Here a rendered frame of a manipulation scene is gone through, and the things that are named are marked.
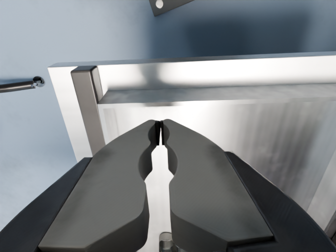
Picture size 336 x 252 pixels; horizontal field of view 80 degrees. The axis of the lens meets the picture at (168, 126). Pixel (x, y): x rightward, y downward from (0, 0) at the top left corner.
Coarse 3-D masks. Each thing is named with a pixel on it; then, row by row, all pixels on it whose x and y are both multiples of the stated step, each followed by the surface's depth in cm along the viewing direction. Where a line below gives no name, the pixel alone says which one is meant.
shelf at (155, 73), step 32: (64, 64) 19; (96, 64) 19; (128, 64) 19; (160, 64) 19; (192, 64) 19; (224, 64) 19; (256, 64) 19; (288, 64) 19; (320, 64) 19; (64, 96) 20
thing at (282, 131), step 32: (128, 96) 18; (160, 96) 18; (192, 96) 18; (224, 96) 18; (256, 96) 17; (288, 96) 17; (320, 96) 17; (128, 128) 22; (160, 128) 22; (192, 128) 22; (224, 128) 22; (256, 128) 22; (288, 128) 22; (320, 128) 22; (160, 160) 24; (256, 160) 24; (288, 160) 25; (320, 160) 25; (160, 192) 27; (288, 192) 27; (320, 192) 26; (160, 224) 30; (320, 224) 27
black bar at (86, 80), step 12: (72, 72) 17; (84, 72) 17; (96, 72) 18; (84, 84) 18; (96, 84) 18; (84, 96) 18; (96, 96) 18; (84, 108) 19; (96, 108) 19; (84, 120) 19; (96, 120) 19; (96, 132) 20; (96, 144) 21
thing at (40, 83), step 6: (36, 78) 105; (42, 78) 106; (0, 84) 97; (6, 84) 97; (12, 84) 98; (18, 84) 99; (24, 84) 100; (30, 84) 101; (36, 84) 104; (42, 84) 107; (0, 90) 97; (6, 90) 98; (12, 90) 99; (18, 90) 101
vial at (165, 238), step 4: (164, 232) 31; (160, 236) 30; (164, 236) 30; (168, 236) 30; (160, 240) 30; (164, 240) 29; (168, 240) 29; (172, 240) 30; (160, 244) 29; (164, 244) 29; (168, 244) 29; (172, 244) 29; (160, 248) 29; (164, 248) 28; (168, 248) 28; (172, 248) 29
